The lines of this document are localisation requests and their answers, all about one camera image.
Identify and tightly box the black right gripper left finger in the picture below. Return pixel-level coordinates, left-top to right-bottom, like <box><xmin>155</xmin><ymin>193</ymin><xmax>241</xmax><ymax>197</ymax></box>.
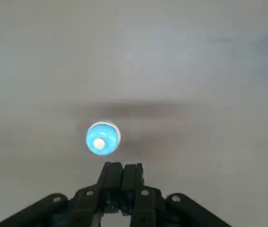
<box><xmin>0</xmin><ymin>162</ymin><xmax>124</xmax><ymax>227</ymax></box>

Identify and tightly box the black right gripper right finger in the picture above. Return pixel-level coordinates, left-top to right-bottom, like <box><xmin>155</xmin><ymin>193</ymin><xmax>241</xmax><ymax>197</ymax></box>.
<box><xmin>122</xmin><ymin>162</ymin><xmax>234</xmax><ymax>227</ymax></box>

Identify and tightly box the blue call bell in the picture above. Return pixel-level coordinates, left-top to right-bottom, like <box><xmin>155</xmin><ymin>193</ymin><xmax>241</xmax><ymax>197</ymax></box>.
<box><xmin>85</xmin><ymin>122</ymin><xmax>121</xmax><ymax>157</ymax></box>

